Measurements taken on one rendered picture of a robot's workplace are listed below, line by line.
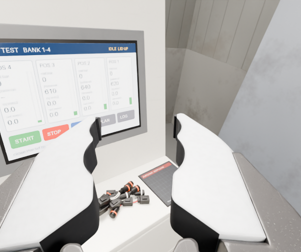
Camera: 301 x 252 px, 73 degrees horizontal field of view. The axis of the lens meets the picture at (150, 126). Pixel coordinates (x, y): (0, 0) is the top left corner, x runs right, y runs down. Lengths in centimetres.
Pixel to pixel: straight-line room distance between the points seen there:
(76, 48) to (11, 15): 15
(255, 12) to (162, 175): 176
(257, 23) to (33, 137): 196
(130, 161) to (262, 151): 123
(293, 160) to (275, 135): 20
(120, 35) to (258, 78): 134
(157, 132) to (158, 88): 17
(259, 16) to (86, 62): 177
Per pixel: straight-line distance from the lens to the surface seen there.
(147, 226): 64
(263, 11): 216
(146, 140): 78
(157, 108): 77
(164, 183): 75
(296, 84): 168
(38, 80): 58
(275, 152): 174
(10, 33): 58
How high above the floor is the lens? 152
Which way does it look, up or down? 31 degrees down
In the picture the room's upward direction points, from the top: 8 degrees clockwise
